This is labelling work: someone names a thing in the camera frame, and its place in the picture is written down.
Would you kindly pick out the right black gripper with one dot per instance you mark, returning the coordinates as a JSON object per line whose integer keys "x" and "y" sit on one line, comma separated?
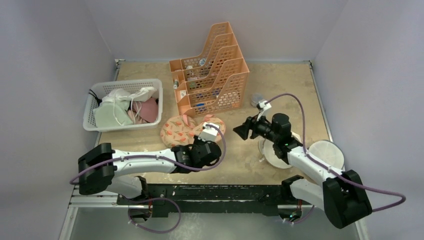
{"x": 249, "y": 127}

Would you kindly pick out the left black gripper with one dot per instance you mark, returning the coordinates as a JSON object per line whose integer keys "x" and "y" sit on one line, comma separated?
{"x": 196, "y": 141}

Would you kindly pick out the floral mesh laundry bag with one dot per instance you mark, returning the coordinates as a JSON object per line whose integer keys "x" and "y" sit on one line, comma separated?
{"x": 180, "y": 130}

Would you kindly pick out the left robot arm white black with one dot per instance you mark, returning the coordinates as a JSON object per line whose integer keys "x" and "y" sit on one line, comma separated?
{"x": 106, "y": 169}

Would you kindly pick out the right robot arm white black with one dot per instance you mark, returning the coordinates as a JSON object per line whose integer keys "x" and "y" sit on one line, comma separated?
{"x": 338, "y": 193}

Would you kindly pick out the white round mesh laundry bag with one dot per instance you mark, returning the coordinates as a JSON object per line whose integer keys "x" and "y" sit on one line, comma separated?
{"x": 268, "y": 154}

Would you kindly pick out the white round bag near edge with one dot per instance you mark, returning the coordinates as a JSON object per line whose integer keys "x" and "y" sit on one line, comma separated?
{"x": 328, "y": 152}

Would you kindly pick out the orange file organizer rack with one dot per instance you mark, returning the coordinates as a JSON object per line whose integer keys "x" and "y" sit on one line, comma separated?
{"x": 213, "y": 81}

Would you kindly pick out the white plastic basket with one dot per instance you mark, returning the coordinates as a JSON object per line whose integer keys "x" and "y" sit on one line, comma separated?
{"x": 100, "y": 90}

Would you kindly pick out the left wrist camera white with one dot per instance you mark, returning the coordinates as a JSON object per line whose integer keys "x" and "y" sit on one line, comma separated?
{"x": 209, "y": 132}

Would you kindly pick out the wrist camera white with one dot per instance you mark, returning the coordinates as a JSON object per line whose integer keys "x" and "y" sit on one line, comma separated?
{"x": 263, "y": 107}
{"x": 209, "y": 132}

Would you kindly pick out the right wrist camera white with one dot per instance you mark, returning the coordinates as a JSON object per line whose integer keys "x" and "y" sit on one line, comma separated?
{"x": 263, "y": 107}

